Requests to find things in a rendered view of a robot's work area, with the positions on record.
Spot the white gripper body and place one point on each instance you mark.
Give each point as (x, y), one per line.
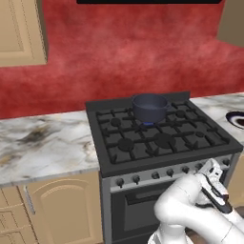
(212, 170)

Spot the beige wall cupboard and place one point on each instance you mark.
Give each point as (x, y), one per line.
(232, 22)
(19, 31)

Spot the beige base cupboard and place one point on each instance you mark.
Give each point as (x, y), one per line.
(237, 184)

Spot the beige arched cupboard door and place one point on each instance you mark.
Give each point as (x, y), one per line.
(63, 209)

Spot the black range hood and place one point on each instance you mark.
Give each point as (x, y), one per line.
(149, 1)

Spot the black stove knob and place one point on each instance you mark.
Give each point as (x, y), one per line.
(170, 172)
(226, 162)
(199, 166)
(155, 175)
(185, 169)
(136, 179)
(119, 182)

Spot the beige drawer front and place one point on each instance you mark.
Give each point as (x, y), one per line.
(12, 217)
(9, 198)
(16, 236)

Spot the dark oven door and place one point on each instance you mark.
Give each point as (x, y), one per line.
(133, 219)

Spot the dark blue cooking pot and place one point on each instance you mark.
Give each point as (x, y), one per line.
(149, 109)

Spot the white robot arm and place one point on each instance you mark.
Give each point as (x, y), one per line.
(181, 209)

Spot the dark grey stove with oven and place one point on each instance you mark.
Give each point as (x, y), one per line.
(133, 158)

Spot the white and black bowl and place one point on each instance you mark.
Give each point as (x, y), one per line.
(236, 119)

